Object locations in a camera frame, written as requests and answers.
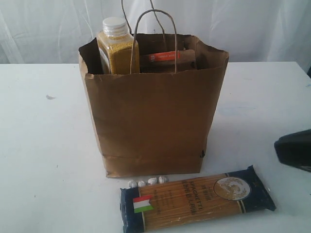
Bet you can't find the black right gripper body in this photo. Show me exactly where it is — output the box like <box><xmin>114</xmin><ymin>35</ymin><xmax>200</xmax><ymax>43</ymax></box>
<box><xmin>274</xmin><ymin>129</ymin><xmax>311</xmax><ymax>172</ymax></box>

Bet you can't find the yellow millet grain pack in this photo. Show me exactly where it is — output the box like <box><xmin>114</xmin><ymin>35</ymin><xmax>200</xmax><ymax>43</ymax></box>
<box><xmin>96</xmin><ymin>17</ymin><xmax>140</xmax><ymax>75</ymax></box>

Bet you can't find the brown kraft pouch white label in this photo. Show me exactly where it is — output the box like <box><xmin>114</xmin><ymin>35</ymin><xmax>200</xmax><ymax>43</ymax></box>
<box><xmin>139</xmin><ymin>50</ymin><xmax>197</xmax><ymax>73</ymax></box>

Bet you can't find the white backdrop sheet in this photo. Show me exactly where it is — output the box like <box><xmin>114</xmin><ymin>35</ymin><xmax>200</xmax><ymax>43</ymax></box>
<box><xmin>0</xmin><ymin>0</ymin><xmax>311</xmax><ymax>70</ymax></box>

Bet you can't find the spaghetti package dark blue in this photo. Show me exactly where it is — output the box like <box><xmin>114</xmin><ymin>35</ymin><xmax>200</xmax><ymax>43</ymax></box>
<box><xmin>120</xmin><ymin>166</ymin><xmax>276</xmax><ymax>233</ymax></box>

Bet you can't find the blister pack of white pills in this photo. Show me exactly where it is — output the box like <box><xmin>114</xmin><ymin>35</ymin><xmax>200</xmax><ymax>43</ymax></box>
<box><xmin>128</xmin><ymin>176</ymin><xmax>169</xmax><ymax>188</ymax></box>

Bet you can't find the brown paper shopping bag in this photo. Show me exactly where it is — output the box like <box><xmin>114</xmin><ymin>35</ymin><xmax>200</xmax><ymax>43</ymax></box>
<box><xmin>78</xmin><ymin>0</ymin><xmax>229</xmax><ymax>179</ymax></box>

